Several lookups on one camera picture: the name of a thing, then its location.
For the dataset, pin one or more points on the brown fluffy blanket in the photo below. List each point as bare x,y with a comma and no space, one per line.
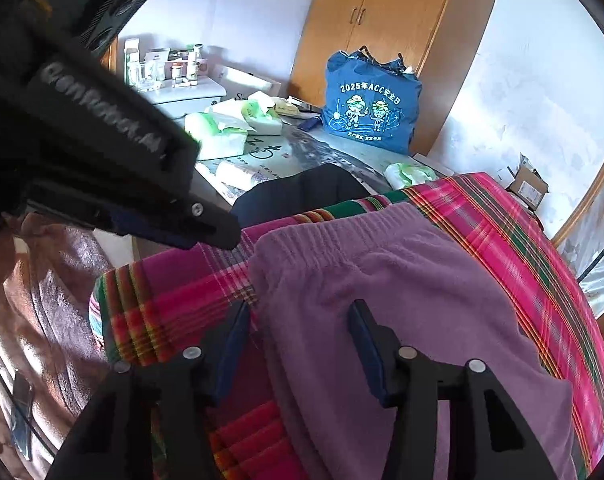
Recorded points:
57,310

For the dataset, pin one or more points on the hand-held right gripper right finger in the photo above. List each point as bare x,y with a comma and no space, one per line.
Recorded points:
364,350

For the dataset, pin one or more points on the dark folded cloth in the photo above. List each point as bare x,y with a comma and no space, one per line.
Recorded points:
302,190

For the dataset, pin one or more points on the white wet wipes pack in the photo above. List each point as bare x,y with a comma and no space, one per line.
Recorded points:
239,175

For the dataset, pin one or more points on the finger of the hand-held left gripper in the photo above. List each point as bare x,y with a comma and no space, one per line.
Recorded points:
147,222

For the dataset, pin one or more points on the blue printed tote bag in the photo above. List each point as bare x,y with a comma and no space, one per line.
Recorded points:
372,110

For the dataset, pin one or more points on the white flat box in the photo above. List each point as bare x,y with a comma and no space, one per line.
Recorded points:
242,80

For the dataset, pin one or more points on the purple fleece pants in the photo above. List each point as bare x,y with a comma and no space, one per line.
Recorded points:
407,310

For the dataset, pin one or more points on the cardboard box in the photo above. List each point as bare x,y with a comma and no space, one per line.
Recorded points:
529,187

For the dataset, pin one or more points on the pink plaid bed sheet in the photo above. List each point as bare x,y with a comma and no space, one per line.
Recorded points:
182,290

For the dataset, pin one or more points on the wooden door frame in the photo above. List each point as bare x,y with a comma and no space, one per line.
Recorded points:
597,185

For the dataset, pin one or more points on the cluster of small bottles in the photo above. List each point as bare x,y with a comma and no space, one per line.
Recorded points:
182,67

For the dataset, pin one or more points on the clear plastic door curtain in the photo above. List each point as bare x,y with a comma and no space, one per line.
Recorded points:
602,260

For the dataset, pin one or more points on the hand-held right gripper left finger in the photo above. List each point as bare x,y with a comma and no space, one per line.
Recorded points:
234,355

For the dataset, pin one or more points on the desk with printed mat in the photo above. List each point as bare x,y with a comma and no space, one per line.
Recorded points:
332,147

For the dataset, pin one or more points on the white bedside cabinet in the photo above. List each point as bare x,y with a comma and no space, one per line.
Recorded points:
192,95

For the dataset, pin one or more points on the wooden wardrobe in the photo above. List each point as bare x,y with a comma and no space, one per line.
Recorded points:
392,10

